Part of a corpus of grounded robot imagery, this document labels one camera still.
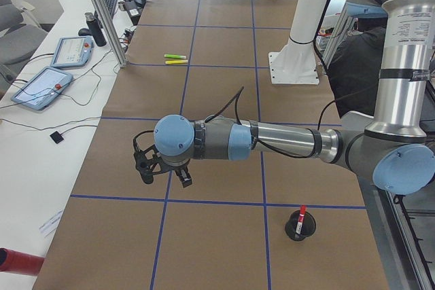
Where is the black wrist camera red side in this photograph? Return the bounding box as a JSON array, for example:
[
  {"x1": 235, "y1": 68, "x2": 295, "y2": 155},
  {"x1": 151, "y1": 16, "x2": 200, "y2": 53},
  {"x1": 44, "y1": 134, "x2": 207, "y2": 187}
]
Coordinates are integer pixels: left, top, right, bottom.
[{"x1": 133, "y1": 144, "x2": 164, "y2": 185}]

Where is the green marker pen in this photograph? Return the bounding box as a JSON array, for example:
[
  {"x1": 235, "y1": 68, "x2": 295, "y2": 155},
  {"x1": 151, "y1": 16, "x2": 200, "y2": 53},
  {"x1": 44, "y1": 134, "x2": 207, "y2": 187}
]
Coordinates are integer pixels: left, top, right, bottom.
[{"x1": 164, "y1": 54, "x2": 187, "y2": 60}]

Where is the blue teach pendant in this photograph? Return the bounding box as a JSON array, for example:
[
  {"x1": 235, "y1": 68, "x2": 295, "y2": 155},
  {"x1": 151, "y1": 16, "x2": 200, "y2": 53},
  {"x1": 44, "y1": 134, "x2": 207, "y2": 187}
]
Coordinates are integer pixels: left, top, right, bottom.
[
  {"x1": 11, "y1": 67, "x2": 73, "y2": 111},
  {"x1": 50, "y1": 36, "x2": 94, "y2": 69}
]

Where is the brown paper table cover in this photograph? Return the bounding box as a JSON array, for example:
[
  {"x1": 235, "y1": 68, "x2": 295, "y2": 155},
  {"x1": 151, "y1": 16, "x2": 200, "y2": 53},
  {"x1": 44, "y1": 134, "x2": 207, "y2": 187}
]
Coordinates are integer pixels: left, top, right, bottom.
[{"x1": 34, "y1": 0, "x2": 388, "y2": 289}]

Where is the black gripper red side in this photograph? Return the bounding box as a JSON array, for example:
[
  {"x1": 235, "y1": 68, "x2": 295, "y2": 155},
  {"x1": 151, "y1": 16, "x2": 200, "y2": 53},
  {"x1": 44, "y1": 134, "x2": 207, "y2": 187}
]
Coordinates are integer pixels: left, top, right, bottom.
[{"x1": 161, "y1": 156, "x2": 192, "y2": 187}]

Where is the blue teach pendant far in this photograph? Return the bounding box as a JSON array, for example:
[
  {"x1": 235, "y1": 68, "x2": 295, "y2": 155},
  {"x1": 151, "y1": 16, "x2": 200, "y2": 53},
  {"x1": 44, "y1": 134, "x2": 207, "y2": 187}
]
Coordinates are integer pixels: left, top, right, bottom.
[{"x1": 50, "y1": 36, "x2": 94, "y2": 69}]

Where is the grey aluminium frame post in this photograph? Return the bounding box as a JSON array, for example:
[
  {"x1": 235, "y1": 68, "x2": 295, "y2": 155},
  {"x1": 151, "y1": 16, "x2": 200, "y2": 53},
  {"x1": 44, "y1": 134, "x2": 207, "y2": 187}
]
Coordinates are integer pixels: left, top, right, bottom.
[{"x1": 91, "y1": 0, "x2": 127, "y2": 68}]

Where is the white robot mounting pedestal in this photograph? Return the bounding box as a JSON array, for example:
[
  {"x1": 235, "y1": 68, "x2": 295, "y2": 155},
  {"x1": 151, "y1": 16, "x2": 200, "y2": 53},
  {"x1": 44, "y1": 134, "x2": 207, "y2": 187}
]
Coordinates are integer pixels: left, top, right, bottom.
[{"x1": 268, "y1": 0, "x2": 330, "y2": 85}]

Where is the robot arm holding red marker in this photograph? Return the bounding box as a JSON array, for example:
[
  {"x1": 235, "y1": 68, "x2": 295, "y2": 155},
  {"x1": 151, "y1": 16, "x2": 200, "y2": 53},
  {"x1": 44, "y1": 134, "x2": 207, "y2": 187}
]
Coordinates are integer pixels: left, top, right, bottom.
[{"x1": 142, "y1": 0, "x2": 359, "y2": 203}]

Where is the red marker pen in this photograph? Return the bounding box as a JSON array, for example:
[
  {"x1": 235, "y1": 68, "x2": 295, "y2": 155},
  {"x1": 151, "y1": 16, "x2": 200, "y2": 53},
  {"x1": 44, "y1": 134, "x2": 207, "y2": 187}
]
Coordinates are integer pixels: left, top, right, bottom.
[{"x1": 295, "y1": 205, "x2": 307, "y2": 236}]

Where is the person in black hoodie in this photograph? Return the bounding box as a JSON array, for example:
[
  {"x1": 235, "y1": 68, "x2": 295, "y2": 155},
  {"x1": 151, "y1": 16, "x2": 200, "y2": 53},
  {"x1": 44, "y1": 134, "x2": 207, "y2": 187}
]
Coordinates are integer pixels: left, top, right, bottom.
[{"x1": 327, "y1": 18, "x2": 387, "y2": 117}]

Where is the black water bottle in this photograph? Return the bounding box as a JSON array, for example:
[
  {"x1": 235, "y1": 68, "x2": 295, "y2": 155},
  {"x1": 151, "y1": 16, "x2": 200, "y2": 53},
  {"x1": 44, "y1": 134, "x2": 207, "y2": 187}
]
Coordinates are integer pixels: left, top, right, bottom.
[{"x1": 85, "y1": 12, "x2": 107, "y2": 47}]

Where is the blue teach pendant near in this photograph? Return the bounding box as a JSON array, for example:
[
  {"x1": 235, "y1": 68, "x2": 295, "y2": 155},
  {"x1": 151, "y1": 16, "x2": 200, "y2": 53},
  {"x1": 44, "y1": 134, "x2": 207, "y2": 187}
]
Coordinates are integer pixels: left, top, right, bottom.
[{"x1": 11, "y1": 67, "x2": 73, "y2": 111}]

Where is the small black square device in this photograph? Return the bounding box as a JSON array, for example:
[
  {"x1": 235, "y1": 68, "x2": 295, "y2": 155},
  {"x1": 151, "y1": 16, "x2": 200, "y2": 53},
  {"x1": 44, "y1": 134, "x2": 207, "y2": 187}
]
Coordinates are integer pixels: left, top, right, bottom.
[{"x1": 50, "y1": 131, "x2": 64, "y2": 144}]

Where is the red cylinder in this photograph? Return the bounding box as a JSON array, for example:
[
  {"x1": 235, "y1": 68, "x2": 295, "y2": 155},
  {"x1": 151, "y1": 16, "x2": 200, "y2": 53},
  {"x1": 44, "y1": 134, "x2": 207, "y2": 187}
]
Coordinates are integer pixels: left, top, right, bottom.
[{"x1": 1, "y1": 248, "x2": 45, "y2": 276}]

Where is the yellow marker pen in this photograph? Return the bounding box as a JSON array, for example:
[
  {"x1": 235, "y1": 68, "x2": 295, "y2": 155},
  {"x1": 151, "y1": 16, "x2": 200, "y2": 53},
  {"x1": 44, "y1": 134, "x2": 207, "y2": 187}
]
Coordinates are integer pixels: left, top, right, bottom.
[{"x1": 164, "y1": 59, "x2": 189, "y2": 65}]

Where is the black mesh cup red side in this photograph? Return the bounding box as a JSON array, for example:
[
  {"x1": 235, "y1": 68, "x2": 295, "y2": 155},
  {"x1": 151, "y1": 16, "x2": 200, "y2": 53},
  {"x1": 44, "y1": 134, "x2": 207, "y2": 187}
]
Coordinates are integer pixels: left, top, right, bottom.
[{"x1": 285, "y1": 211, "x2": 317, "y2": 241}]

